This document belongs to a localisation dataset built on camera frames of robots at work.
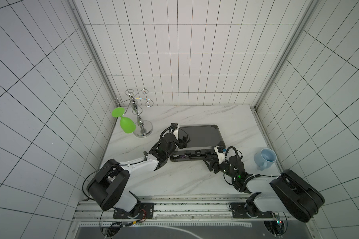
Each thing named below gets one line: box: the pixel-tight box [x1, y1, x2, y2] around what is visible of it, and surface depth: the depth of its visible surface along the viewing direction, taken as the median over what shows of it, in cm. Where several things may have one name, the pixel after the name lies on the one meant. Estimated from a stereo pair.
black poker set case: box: [170, 124, 226, 162], surface depth 85 cm
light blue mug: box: [253, 147, 278, 171], surface depth 89 cm
